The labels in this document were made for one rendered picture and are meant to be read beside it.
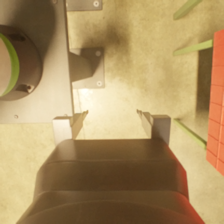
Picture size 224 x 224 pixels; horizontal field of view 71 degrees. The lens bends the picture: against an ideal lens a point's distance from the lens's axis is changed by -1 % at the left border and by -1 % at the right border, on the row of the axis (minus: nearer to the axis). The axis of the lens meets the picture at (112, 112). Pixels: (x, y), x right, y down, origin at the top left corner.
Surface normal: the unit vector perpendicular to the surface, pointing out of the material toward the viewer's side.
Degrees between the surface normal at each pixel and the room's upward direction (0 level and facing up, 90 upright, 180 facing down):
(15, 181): 0
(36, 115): 0
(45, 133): 0
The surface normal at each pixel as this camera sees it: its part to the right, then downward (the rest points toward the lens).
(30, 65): 0.93, 0.12
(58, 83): -0.01, 0.25
